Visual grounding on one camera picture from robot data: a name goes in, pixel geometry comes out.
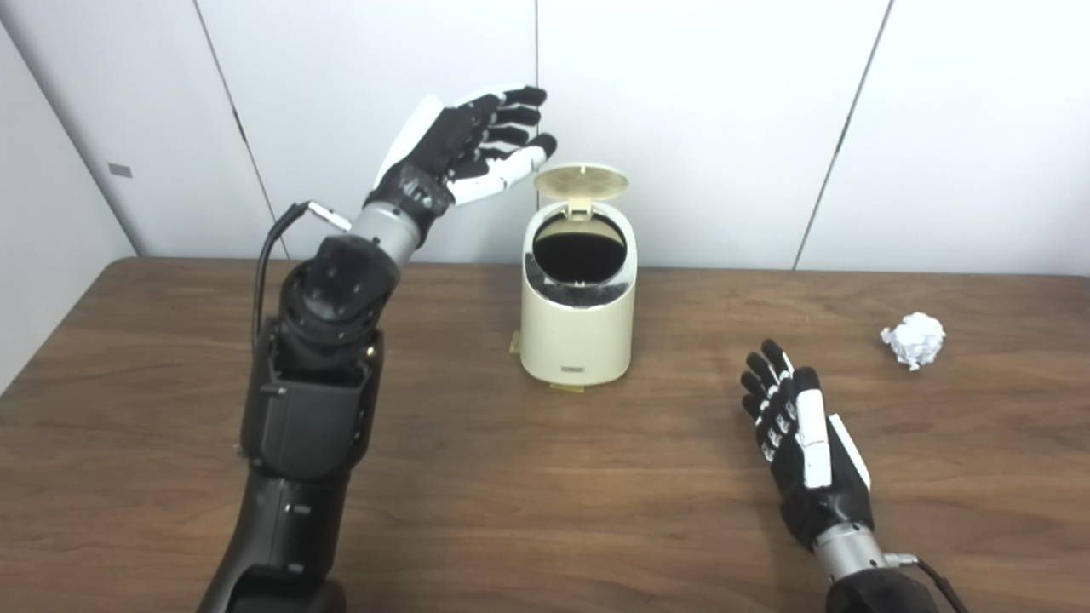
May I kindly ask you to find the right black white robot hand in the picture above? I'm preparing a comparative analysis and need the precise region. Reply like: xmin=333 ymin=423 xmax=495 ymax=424
xmin=739 ymin=339 xmax=875 ymax=553

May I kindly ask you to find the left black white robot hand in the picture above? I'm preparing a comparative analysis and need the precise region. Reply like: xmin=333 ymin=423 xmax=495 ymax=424
xmin=364 ymin=85 xmax=559 ymax=248

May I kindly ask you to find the white paper ball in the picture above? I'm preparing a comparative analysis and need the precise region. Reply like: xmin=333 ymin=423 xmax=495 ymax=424
xmin=880 ymin=312 xmax=947 ymax=371

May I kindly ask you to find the cream-colored trash bin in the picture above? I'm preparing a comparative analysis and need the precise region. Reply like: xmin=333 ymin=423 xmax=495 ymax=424
xmin=519 ymin=200 xmax=638 ymax=388

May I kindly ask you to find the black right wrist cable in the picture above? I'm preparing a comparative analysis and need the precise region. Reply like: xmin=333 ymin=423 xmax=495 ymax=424
xmin=886 ymin=553 xmax=968 ymax=613

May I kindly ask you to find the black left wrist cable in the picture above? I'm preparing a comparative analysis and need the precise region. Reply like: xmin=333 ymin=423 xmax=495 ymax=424
xmin=253 ymin=201 xmax=352 ymax=341

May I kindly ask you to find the cream round bin lid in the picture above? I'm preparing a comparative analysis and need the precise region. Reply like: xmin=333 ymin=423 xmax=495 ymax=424
xmin=534 ymin=163 xmax=630 ymax=222

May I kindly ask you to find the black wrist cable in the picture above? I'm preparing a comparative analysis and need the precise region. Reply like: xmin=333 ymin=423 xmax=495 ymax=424
xmin=886 ymin=553 xmax=968 ymax=613
xmin=253 ymin=201 xmax=352 ymax=341

